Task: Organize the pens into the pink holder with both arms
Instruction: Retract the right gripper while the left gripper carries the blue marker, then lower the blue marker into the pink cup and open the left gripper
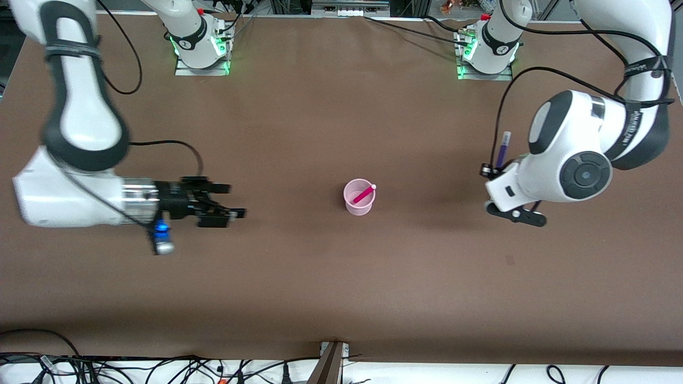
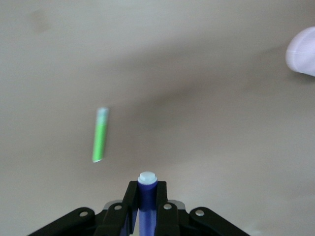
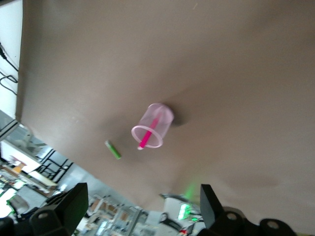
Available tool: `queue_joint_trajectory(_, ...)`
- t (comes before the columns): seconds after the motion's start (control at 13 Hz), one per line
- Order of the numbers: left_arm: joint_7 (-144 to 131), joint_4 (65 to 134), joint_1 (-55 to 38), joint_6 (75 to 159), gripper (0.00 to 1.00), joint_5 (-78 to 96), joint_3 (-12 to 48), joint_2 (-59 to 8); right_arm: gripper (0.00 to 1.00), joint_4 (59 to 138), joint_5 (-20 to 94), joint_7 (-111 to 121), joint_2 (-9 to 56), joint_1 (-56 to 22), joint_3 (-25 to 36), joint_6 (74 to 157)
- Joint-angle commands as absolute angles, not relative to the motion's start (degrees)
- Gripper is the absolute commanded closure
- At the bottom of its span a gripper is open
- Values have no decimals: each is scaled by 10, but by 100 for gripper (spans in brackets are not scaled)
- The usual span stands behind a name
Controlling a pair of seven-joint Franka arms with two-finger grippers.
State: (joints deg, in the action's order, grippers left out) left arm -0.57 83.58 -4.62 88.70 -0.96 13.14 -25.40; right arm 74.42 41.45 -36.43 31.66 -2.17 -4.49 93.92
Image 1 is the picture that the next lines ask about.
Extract purple pen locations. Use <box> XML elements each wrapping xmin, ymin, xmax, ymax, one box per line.
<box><xmin>496</xmin><ymin>131</ymin><xmax>512</xmax><ymax>169</ymax></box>

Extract pink translucent pen holder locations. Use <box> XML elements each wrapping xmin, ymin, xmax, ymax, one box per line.
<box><xmin>343</xmin><ymin>179</ymin><xmax>376</xmax><ymax>216</ymax></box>

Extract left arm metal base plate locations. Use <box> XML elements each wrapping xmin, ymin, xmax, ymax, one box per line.
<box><xmin>456</xmin><ymin>29</ymin><xmax>514</xmax><ymax>82</ymax></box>

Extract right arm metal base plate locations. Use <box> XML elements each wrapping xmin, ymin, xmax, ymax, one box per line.
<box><xmin>174</xmin><ymin>21</ymin><xmax>232</xmax><ymax>76</ymax></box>

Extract black cable across tabletop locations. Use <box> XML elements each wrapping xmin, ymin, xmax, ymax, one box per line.
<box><xmin>364</xmin><ymin>15</ymin><xmax>471</xmax><ymax>47</ymax></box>

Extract tangled black cable bundle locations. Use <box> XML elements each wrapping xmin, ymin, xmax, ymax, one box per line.
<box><xmin>0</xmin><ymin>352</ymin><xmax>321</xmax><ymax>384</ymax></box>

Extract aluminium post with bracket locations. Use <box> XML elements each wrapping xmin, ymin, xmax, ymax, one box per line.
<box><xmin>307</xmin><ymin>341</ymin><xmax>351</xmax><ymax>384</ymax></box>

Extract black looped floor cable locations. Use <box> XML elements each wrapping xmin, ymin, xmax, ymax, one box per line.
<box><xmin>0</xmin><ymin>329</ymin><xmax>82</xmax><ymax>359</ymax></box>

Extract short black cable loops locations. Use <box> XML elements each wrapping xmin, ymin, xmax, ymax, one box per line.
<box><xmin>501</xmin><ymin>364</ymin><xmax>610</xmax><ymax>384</ymax></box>

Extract aluminium rail with sockets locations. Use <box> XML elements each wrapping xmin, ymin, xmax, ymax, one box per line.
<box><xmin>311</xmin><ymin>0</ymin><xmax>391</xmax><ymax>18</ymax></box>

